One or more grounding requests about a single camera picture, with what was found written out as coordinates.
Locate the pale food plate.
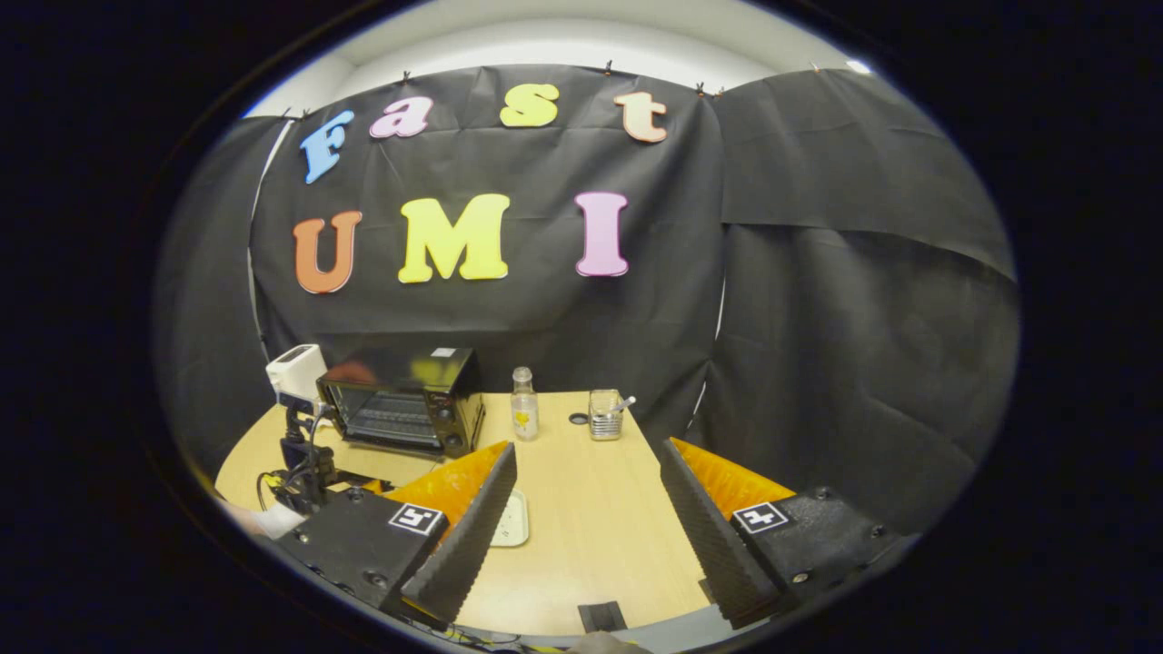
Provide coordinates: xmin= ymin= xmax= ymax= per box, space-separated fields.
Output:
xmin=489 ymin=489 xmax=531 ymax=549

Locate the black electric oven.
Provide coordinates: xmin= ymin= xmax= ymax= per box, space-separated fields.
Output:
xmin=315 ymin=347 xmax=487 ymax=460

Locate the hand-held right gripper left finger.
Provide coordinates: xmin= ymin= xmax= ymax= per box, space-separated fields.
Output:
xmin=273 ymin=441 xmax=519 ymax=628

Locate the wire mesh pen holder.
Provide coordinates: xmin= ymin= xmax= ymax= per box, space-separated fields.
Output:
xmin=589 ymin=389 xmax=624 ymax=441

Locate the small black square block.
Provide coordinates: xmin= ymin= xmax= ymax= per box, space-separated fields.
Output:
xmin=578 ymin=600 xmax=629 ymax=634

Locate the white toaster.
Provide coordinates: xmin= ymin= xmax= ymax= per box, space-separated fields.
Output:
xmin=265 ymin=343 xmax=328 ymax=414

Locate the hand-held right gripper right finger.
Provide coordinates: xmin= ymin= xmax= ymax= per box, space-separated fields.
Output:
xmin=659 ymin=438 xmax=919 ymax=629

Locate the clear plastic bottle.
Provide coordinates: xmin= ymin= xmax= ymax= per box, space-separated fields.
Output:
xmin=511 ymin=366 xmax=540 ymax=442

